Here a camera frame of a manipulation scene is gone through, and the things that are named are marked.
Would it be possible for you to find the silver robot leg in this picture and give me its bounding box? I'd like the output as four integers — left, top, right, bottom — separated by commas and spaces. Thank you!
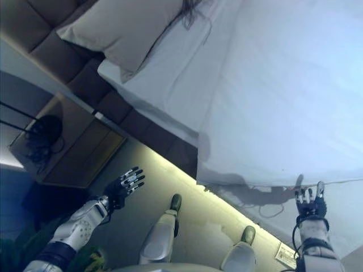
138, 194, 182, 263
221, 226, 256, 270

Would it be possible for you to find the silver right robot leg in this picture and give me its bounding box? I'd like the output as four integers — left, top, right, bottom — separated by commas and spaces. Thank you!
221, 226, 256, 270

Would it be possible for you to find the green leafy plant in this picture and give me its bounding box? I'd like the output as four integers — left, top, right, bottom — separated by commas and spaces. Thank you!
14, 223, 105, 272

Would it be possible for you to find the brown upholstered bed frame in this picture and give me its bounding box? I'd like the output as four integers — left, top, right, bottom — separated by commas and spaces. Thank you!
0, 0, 199, 179

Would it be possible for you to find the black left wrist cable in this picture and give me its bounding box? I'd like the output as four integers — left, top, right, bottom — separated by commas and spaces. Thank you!
104, 206, 115, 225

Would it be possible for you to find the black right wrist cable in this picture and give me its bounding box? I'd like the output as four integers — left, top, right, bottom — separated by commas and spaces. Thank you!
292, 216, 306, 272

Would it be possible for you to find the silver left robot leg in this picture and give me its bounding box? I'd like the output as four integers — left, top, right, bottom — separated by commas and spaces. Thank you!
138, 194, 182, 263

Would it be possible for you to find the white fitted bed sheet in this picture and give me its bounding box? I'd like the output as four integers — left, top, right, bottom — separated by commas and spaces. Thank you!
98, 0, 236, 148

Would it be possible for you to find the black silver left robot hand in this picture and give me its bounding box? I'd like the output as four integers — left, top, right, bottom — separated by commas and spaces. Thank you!
103, 166, 146, 210

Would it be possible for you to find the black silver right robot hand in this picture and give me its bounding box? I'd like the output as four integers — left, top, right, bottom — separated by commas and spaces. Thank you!
294, 181, 328, 220

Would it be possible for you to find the fringed macrame cushion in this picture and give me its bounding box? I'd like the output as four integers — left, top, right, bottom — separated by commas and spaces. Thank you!
175, 0, 213, 46

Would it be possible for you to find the large beige pillow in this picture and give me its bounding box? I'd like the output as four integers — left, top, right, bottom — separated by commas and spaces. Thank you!
56, 0, 188, 83

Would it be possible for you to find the wooden nightstand with glass top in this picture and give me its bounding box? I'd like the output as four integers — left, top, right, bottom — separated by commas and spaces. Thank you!
8, 92, 127, 189

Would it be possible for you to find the white duvet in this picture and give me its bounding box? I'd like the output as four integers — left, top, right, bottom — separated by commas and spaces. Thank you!
197, 0, 363, 188

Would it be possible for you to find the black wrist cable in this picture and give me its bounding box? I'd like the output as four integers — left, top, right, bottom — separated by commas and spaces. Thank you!
292, 216, 306, 272
104, 206, 115, 225

